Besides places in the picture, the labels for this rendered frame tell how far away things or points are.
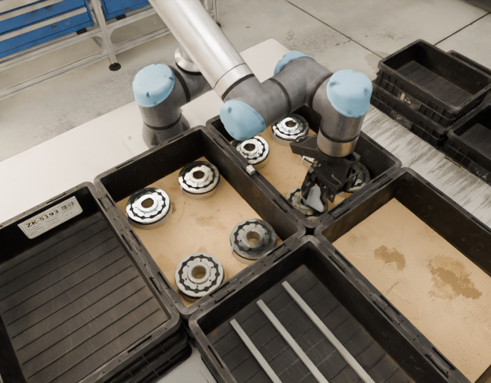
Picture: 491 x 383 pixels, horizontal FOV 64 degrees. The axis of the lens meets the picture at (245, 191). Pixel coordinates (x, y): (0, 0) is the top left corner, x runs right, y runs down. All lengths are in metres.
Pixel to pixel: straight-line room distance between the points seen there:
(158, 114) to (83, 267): 0.46
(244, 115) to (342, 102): 0.16
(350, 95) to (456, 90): 1.38
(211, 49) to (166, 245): 0.44
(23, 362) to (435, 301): 0.82
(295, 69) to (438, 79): 1.37
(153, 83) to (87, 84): 1.74
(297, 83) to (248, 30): 2.45
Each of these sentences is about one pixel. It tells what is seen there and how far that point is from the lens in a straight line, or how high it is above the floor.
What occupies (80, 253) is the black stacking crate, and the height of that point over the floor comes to 0.83.
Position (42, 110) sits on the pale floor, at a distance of 2.74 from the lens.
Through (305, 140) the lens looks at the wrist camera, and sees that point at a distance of 0.88.
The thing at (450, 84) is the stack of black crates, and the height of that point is 0.49.
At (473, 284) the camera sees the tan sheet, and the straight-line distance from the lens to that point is 0.99.
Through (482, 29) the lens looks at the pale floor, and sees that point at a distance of 3.63.
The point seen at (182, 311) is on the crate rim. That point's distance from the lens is 0.74.
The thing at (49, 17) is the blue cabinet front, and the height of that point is 0.45.
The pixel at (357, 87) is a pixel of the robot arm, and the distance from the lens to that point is 0.70.
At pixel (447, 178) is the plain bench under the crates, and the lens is 1.33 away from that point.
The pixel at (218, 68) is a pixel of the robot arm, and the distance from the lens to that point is 0.71.
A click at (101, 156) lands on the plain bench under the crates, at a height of 0.70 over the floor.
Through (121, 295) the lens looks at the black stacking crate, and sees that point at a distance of 0.89.
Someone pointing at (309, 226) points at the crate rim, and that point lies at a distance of 0.82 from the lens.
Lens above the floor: 1.62
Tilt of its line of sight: 53 degrees down
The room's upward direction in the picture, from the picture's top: straight up
